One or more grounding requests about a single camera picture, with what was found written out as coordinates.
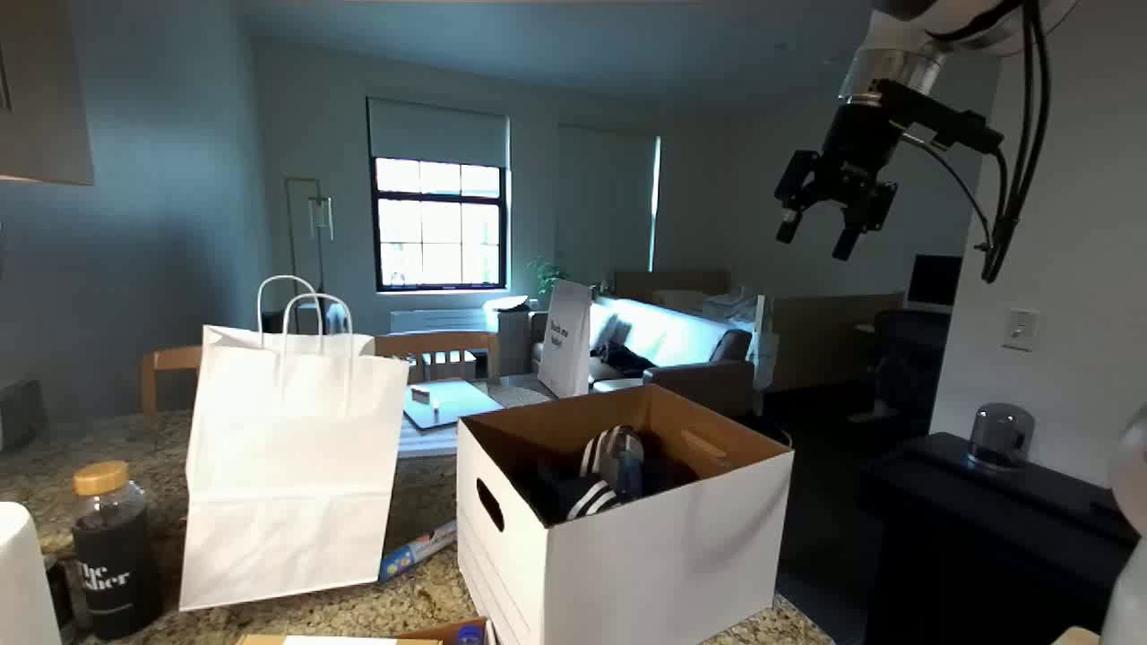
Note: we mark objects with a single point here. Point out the white object at left edge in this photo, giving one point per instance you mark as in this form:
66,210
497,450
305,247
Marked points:
25,608

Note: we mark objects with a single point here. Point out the wooden chair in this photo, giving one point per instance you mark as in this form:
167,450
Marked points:
160,363

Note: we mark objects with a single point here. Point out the blue white flat package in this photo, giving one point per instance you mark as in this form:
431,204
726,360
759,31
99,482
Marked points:
417,548

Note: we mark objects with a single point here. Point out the window with black frame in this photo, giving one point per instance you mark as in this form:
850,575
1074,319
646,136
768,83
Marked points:
437,224

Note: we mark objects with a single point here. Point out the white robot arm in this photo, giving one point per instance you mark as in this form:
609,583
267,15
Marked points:
906,44

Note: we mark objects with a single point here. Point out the blue plastic bottle in box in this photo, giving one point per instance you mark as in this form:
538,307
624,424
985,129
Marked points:
630,465

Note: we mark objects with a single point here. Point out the white paper shopping bag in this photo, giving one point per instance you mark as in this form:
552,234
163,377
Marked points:
288,465

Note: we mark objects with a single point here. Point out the black white striped cloth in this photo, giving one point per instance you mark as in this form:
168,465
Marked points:
590,485

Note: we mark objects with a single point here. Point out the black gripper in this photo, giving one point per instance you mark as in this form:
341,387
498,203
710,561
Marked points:
857,145

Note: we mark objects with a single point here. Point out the black cabinet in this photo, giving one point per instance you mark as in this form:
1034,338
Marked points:
985,555

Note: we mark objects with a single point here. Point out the dark bottle with wooden lid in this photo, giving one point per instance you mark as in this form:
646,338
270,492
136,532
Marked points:
112,548

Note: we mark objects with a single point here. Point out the white sign board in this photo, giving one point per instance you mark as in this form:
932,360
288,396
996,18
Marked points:
562,344

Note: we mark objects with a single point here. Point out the white cardboard storage box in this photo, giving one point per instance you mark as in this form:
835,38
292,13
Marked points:
669,567

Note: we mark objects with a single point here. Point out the white wall switch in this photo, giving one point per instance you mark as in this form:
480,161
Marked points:
1019,330

